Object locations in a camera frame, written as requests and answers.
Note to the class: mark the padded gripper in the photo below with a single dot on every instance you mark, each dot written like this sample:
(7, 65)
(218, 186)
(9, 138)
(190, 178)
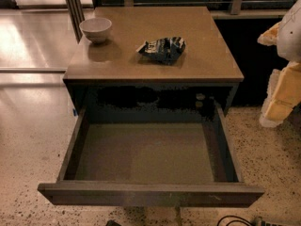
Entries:
(291, 37)

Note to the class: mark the drawer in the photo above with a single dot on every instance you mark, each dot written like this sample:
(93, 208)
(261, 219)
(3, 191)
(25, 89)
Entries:
(183, 161)

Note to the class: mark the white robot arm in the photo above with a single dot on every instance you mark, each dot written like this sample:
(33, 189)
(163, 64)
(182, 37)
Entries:
(284, 87)

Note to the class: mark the brown drawer cabinet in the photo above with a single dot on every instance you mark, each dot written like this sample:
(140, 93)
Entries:
(158, 64)

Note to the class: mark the crumpled blue chip bag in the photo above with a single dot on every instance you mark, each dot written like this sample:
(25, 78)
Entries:
(165, 50)

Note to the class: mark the white ceramic bowl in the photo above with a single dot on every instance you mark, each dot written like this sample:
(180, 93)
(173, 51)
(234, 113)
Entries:
(96, 30)

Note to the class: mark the small dark floor object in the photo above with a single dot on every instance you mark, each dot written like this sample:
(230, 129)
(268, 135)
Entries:
(112, 223)

